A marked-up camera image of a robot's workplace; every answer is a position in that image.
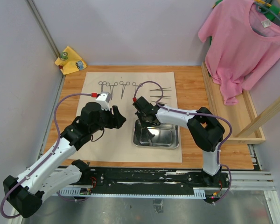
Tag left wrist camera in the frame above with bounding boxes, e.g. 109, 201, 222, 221
91, 92, 111, 111

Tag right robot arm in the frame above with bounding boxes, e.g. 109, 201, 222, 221
133, 97, 225, 187

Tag yellow printed cloth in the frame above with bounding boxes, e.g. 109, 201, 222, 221
55, 46, 87, 75

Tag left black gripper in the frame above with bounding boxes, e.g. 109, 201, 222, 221
90, 105, 126, 133

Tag steel surgical scissors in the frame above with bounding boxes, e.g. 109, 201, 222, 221
98, 81, 108, 92

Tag stainless steel tray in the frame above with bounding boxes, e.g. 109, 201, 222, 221
133, 120, 179, 149

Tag wooden pole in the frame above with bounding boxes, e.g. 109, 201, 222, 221
236, 96, 280, 141

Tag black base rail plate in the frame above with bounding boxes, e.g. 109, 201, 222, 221
63, 166, 231, 194

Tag beige cloth wrap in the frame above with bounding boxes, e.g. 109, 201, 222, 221
71, 72, 182, 163

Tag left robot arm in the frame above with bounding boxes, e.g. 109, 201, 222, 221
3, 102, 126, 218

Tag steel surgical forceps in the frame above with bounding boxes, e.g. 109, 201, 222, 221
149, 87, 172, 91

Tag pink t-shirt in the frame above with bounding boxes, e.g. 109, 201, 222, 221
198, 0, 280, 105

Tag green clothes hanger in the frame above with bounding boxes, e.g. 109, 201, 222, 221
254, 0, 280, 24

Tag wooden tray frame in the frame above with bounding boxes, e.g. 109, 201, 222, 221
201, 63, 266, 144

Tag steel hemostat clamp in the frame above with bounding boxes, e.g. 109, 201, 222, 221
119, 81, 130, 99

